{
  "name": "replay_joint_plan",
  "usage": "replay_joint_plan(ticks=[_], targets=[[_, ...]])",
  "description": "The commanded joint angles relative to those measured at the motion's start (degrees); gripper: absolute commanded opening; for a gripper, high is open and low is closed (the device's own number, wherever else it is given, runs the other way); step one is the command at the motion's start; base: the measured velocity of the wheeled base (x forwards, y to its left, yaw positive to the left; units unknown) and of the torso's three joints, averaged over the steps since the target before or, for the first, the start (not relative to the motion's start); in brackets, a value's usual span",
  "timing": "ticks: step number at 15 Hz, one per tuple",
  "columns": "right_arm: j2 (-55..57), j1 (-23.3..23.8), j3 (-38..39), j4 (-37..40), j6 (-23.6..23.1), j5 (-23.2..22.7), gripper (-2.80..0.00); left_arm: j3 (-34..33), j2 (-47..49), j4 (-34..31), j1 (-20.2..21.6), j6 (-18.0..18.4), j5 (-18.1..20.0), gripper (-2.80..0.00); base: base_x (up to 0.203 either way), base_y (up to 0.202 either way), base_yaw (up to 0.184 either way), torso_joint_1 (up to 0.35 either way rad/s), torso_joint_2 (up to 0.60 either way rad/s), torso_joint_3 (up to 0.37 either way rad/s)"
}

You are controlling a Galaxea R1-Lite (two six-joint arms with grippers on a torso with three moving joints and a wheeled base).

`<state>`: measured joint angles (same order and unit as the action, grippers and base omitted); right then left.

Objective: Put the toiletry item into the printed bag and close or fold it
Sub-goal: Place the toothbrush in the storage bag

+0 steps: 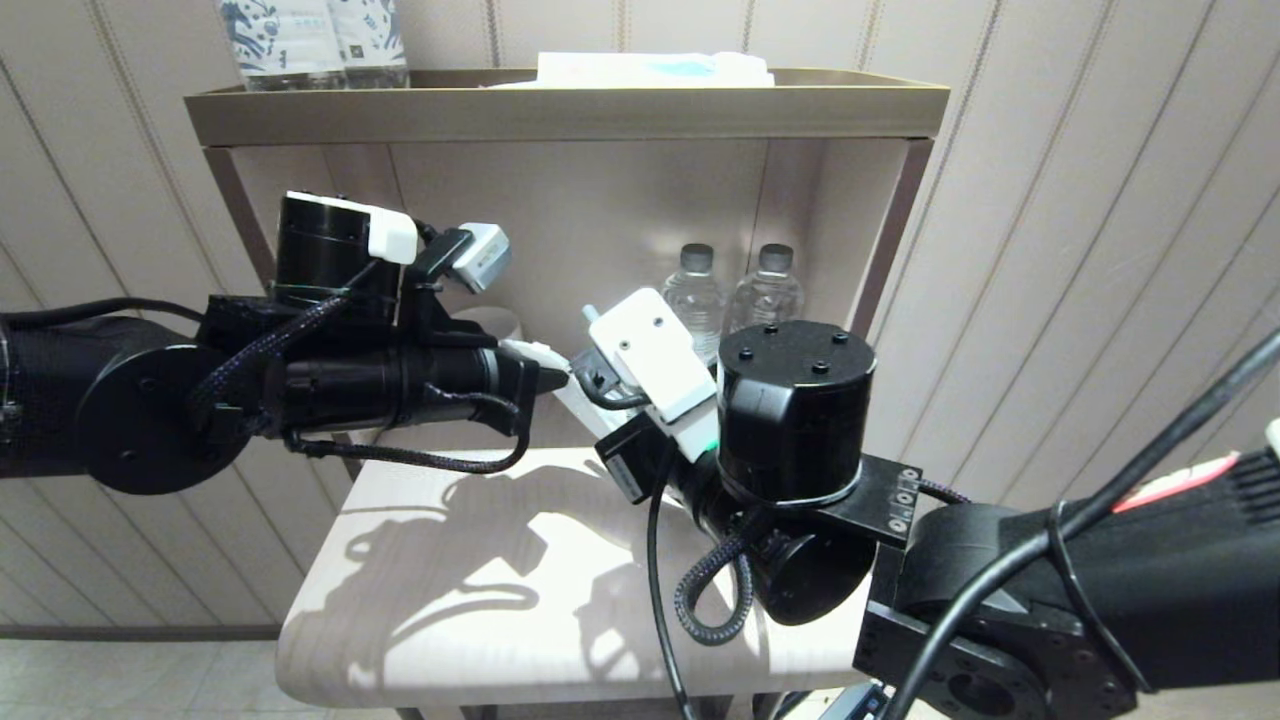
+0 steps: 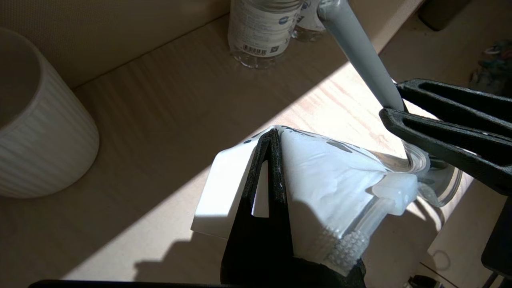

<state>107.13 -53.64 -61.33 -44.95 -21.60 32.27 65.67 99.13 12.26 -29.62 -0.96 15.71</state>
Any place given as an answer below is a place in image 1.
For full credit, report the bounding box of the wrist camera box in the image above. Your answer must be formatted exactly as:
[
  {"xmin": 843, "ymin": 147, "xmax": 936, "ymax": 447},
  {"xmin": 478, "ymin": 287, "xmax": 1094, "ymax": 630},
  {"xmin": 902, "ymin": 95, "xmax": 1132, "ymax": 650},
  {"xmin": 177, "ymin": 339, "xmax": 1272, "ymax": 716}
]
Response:
[
  {"xmin": 583, "ymin": 288, "xmax": 719, "ymax": 461},
  {"xmin": 452, "ymin": 222, "xmax": 513, "ymax": 294}
]

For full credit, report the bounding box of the white floral zip pouch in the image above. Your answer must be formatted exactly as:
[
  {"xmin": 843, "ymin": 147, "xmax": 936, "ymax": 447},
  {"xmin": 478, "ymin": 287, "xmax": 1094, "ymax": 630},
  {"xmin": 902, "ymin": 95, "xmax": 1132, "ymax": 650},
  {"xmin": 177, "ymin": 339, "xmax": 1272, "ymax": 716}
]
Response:
[{"xmin": 500, "ymin": 340, "xmax": 641, "ymax": 441}]

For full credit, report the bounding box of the braided right arm cable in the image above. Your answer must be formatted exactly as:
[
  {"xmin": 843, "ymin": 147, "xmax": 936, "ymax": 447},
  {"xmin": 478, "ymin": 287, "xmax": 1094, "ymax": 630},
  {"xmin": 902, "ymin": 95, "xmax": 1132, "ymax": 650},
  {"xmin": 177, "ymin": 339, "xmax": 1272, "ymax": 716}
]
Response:
[{"xmin": 675, "ymin": 535, "xmax": 756, "ymax": 644}]

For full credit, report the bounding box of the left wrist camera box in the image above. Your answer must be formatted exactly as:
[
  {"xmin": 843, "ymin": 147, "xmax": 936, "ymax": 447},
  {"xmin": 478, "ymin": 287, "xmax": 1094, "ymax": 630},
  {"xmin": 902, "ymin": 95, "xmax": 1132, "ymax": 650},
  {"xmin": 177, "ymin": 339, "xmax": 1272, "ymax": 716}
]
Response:
[{"xmin": 452, "ymin": 222, "xmax": 513, "ymax": 294}]

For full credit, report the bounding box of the clear water bottle grey cap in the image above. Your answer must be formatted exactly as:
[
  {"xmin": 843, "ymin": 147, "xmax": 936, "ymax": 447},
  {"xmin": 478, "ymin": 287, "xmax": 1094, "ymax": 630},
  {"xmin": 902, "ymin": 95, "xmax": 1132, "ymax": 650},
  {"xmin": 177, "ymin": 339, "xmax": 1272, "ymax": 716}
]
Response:
[
  {"xmin": 662, "ymin": 244, "xmax": 725, "ymax": 351},
  {"xmin": 728, "ymin": 244, "xmax": 804, "ymax": 336}
]

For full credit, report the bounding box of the silver power adapter box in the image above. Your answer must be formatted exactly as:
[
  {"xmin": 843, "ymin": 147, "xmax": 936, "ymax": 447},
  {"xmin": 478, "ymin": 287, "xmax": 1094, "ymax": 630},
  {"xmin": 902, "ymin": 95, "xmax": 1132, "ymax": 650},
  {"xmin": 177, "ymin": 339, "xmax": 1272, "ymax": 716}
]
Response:
[{"xmin": 820, "ymin": 685, "xmax": 893, "ymax": 720}]

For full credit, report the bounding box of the water bottle blue floral label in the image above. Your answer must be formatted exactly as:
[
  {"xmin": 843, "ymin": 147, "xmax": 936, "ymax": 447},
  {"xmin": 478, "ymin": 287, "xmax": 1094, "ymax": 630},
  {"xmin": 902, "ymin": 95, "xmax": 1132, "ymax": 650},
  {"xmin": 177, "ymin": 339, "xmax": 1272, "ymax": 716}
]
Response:
[
  {"xmin": 330, "ymin": 0, "xmax": 409, "ymax": 91},
  {"xmin": 218, "ymin": 0, "xmax": 346, "ymax": 93}
]

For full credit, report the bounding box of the white ribbed ceramic mug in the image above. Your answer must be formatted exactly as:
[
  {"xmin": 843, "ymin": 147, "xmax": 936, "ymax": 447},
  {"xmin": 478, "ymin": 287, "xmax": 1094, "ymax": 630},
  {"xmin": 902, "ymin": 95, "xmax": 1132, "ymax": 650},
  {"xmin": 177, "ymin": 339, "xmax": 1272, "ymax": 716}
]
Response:
[{"xmin": 450, "ymin": 305, "xmax": 523, "ymax": 346}]

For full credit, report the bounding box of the smooth black right arm cable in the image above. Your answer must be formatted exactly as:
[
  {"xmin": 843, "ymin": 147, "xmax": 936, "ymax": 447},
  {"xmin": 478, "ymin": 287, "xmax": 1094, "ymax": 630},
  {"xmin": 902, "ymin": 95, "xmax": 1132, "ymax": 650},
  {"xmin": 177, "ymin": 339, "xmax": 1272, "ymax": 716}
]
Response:
[{"xmin": 645, "ymin": 330, "xmax": 1280, "ymax": 720}]

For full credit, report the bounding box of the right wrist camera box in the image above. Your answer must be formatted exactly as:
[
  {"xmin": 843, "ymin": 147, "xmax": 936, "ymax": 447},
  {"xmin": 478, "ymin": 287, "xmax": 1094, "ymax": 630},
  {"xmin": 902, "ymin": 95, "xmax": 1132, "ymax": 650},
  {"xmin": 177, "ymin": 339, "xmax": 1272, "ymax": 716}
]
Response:
[{"xmin": 583, "ymin": 288, "xmax": 719, "ymax": 461}]

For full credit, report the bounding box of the beige wooden shelf cabinet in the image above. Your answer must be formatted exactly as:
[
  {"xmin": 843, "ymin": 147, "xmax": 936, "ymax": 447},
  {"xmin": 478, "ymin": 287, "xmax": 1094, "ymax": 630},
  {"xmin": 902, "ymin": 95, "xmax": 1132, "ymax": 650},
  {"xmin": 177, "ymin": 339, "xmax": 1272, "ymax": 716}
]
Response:
[{"xmin": 185, "ymin": 68, "xmax": 951, "ymax": 720}]

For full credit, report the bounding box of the white packet with blue stripe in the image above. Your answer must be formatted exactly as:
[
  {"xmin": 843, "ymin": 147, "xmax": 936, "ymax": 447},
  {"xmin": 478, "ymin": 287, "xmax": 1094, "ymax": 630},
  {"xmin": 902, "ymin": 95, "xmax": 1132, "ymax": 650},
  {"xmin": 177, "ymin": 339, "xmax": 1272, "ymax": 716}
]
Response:
[{"xmin": 490, "ymin": 53, "xmax": 776, "ymax": 91}]

